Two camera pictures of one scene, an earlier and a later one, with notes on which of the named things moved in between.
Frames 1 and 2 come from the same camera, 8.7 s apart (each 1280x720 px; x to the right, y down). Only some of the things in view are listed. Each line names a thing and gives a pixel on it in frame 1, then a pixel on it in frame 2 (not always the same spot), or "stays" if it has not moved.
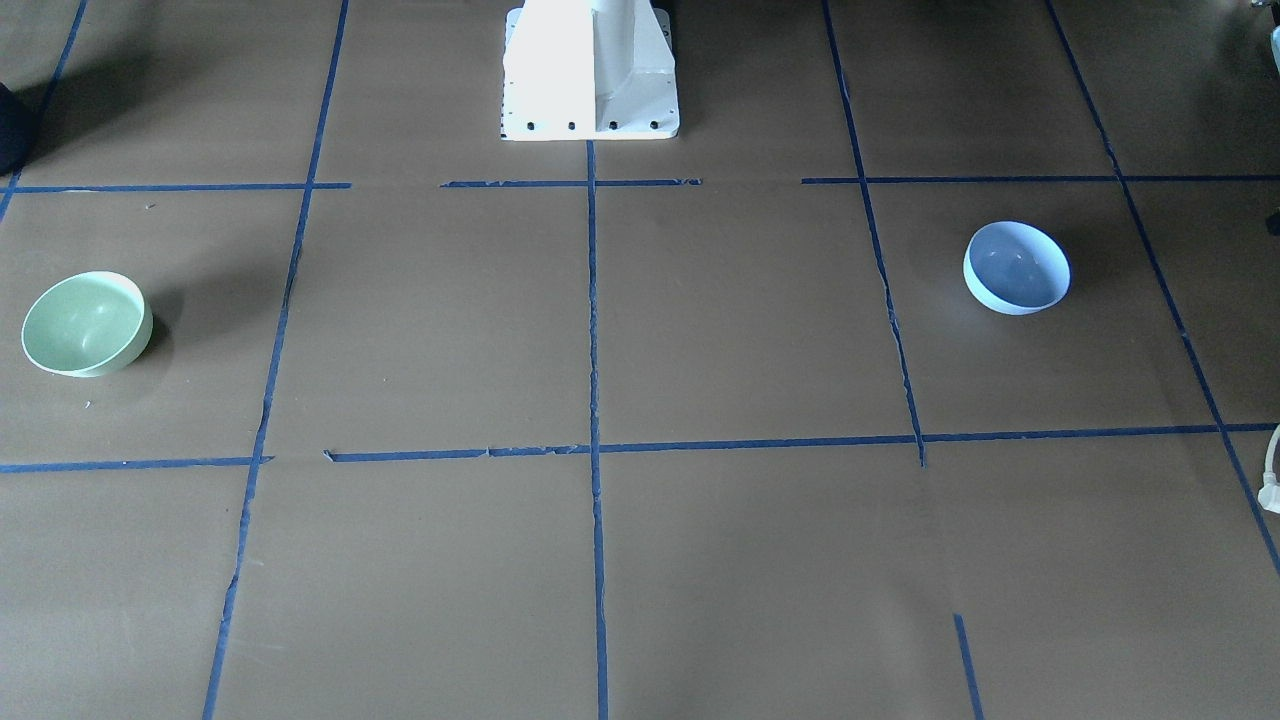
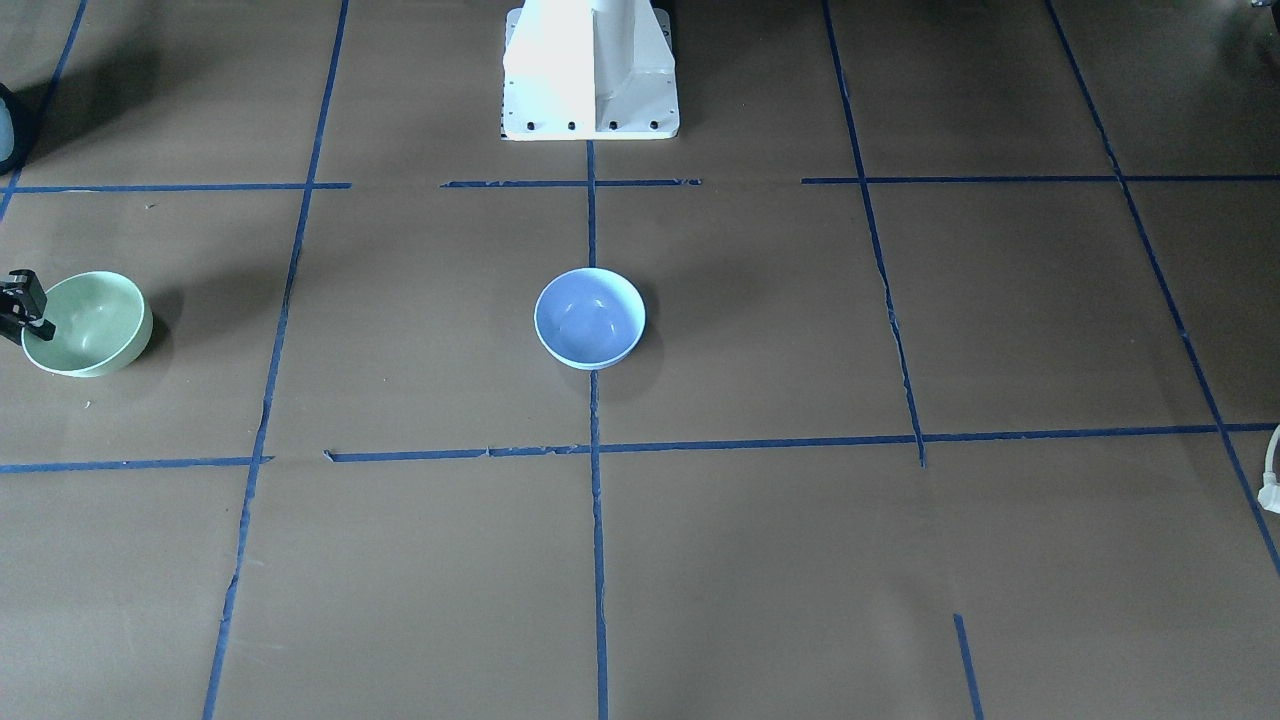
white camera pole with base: [578, 70] stays
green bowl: [87, 324] stays
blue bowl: [1015, 268] → [590, 318]
